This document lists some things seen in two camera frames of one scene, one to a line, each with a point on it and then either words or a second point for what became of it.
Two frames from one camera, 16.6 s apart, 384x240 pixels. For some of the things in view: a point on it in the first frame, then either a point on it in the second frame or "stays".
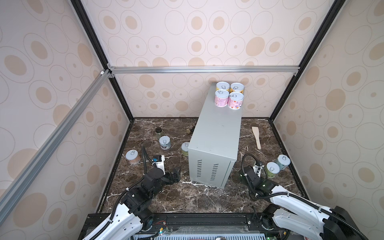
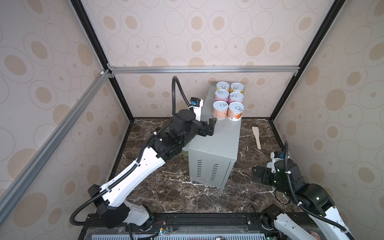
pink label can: x=221 y=98 stays
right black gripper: x=262 y=181 → x=266 y=172
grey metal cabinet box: x=214 y=148 stays
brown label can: x=132 y=155 → x=220 y=109
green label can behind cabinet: x=184 y=148 stays
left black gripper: x=171 y=180 → x=203 y=130
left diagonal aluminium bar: x=17 y=185 stays
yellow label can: x=224 y=85 stays
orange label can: x=237 y=87 stays
